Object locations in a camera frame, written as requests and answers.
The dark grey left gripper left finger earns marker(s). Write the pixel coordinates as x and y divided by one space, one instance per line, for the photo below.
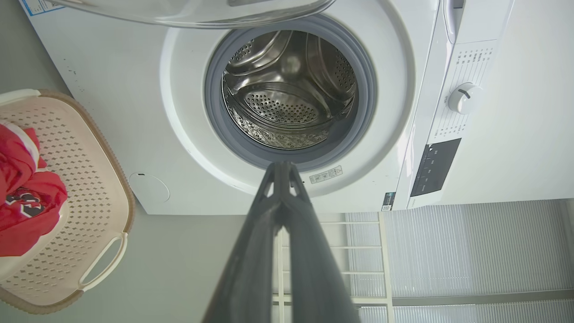
251 260

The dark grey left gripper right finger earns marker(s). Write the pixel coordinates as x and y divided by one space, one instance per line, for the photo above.
314 269

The round black glass washer door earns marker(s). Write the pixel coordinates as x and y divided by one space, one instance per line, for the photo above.
202 13

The white front-load washing machine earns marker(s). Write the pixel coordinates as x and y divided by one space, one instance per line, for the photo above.
112 112

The white metal rack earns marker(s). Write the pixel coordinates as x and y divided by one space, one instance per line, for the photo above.
384 251

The white warning label sticker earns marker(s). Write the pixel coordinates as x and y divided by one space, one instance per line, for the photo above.
326 175

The small dark corner sticker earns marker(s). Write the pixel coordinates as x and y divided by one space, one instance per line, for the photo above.
388 202

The round white filter cover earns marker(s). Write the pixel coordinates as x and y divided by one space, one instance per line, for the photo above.
149 188

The steel perforated washer drum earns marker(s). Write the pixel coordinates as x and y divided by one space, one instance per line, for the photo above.
278 107

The black display panel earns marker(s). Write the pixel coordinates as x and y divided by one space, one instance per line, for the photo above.
435 168

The ribbed white partition panel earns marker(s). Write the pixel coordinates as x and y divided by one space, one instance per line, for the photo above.
493 251

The cream plastic laundry basket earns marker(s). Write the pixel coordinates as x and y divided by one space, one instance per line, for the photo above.
80 179

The white control knob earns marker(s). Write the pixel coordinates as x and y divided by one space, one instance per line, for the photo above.
464 98

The red jersey garment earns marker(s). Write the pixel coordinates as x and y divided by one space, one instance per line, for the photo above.
27 211

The white detergent drawer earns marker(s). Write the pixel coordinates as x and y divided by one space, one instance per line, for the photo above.
453 20

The blue energy label sticker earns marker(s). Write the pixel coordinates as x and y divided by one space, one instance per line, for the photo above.
38 6

